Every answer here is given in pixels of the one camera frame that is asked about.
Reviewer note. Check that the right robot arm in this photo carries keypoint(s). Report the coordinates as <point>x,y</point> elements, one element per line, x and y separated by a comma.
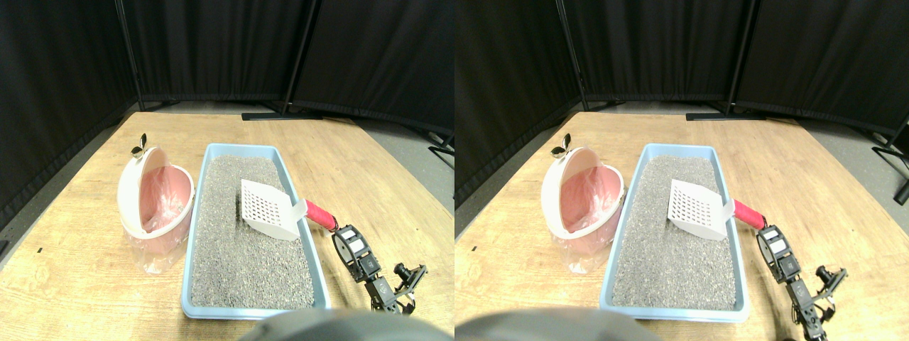
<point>806,305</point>
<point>383,295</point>

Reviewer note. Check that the black curtain stand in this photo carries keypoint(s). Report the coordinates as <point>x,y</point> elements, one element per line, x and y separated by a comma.
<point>300,57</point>
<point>896,153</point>
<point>444,145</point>
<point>569,57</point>
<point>128,57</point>
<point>740,57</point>

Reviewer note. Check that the white bin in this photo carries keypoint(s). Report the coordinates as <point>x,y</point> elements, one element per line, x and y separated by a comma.
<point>582,195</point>
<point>156,195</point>

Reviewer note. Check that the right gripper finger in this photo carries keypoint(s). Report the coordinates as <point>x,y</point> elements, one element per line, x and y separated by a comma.
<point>357,243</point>
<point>777,243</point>
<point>339,250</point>
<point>760,249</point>

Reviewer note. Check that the blue litter tray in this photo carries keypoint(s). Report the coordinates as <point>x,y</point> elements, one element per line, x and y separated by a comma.
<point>660,270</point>
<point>234,270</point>

